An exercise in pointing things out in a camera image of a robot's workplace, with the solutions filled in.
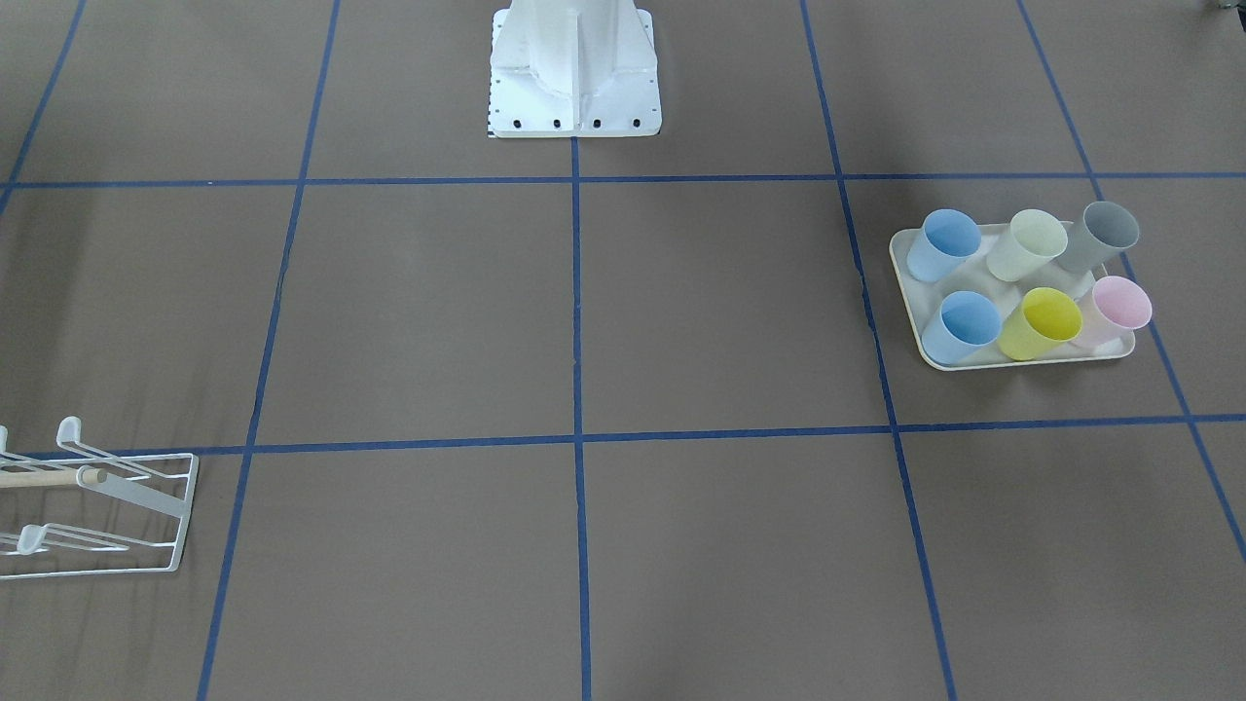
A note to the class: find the wooden rack dowel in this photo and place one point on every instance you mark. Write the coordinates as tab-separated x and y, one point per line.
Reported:
54	478

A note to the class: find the light blue cup front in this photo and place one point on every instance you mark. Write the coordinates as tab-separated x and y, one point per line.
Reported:
964	323

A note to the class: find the pink cup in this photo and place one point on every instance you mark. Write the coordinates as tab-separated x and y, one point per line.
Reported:
1112	307

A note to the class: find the cream white cup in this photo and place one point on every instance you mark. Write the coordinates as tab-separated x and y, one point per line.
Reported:
1031	239

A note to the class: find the yellow cup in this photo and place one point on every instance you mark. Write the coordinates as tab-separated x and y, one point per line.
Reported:
1045	319

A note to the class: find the light blue cup rear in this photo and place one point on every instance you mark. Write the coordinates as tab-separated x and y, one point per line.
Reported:
947	238

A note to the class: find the light blue cup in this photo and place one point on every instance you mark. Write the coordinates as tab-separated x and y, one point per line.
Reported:
964	323
947	238

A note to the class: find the grey cup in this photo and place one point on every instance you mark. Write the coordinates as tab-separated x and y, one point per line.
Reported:
1103	231

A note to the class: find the white wire cup rack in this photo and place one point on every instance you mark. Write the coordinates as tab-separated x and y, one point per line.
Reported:
148	500

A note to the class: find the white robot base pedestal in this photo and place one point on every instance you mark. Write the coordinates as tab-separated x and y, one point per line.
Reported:
565	69

